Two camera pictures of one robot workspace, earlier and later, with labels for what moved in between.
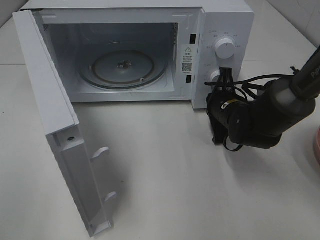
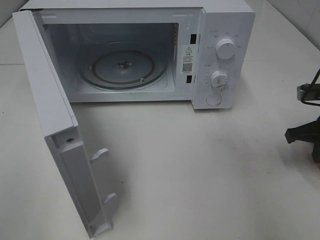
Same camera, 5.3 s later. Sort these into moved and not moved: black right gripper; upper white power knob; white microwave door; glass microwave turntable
Moved: black right gripper
Not moved: white microwave door; upper white power knob; glass microwave turntable
